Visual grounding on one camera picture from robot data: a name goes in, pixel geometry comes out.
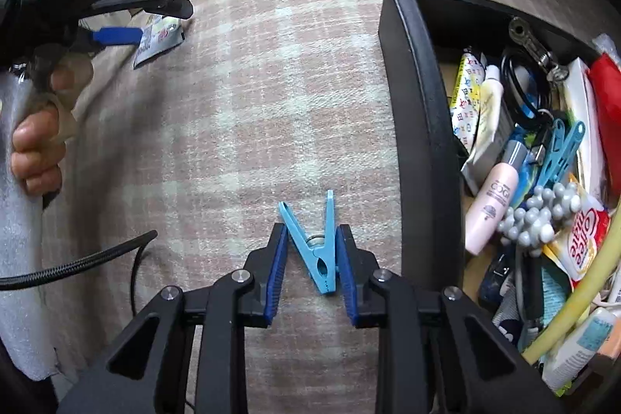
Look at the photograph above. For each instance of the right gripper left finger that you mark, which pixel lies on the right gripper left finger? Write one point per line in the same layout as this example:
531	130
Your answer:
259	305

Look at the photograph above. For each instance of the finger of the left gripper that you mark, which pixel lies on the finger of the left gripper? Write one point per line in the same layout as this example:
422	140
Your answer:
181	9
108	36

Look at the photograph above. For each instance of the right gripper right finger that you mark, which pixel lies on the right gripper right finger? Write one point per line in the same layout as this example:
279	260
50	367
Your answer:
356	267

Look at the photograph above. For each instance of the coffee mate sachet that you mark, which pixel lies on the coffee mate sachet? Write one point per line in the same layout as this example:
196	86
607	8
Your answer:
162	34

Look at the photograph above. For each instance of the light blue clothespin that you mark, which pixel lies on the light blue clothespin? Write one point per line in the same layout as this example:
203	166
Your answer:
318	252

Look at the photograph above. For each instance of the person's left hand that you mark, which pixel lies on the person's left hand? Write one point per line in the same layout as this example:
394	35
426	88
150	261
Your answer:
36	157

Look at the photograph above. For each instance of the pink white lotion bottle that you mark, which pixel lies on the pink white lotion bottle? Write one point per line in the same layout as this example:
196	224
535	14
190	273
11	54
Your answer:
494	197

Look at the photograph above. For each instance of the grey bead massager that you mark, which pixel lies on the grey bead massager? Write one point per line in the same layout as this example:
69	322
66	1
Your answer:
542	217

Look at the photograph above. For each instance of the patterned white lighter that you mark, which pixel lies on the patterned white lighter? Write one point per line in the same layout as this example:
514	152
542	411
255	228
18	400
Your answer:
465	99

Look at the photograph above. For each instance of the yellow rubber tube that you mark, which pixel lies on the yellow rubber tube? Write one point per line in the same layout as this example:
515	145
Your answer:
581	296

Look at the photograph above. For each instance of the coffee mate packet in box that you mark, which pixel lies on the coffee mate packet in box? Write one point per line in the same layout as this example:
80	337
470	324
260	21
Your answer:
580	236

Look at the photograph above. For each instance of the blue plastic clip in box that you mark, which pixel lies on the blue plastic clip in box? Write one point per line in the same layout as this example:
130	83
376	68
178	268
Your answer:
560	153

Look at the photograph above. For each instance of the black storage box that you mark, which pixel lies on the black storage box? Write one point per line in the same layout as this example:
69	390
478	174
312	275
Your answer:
438	352

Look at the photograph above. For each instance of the orange white wipes pack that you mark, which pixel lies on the orange white wipes pack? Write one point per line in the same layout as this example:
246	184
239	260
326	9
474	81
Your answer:
562	366

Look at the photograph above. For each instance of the metal carabiner tool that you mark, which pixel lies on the metal carabiner tool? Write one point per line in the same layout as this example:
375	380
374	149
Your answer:
522	34

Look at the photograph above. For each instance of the red fabric pouch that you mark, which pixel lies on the red fabric pouch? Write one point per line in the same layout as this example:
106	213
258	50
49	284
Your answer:
604	76

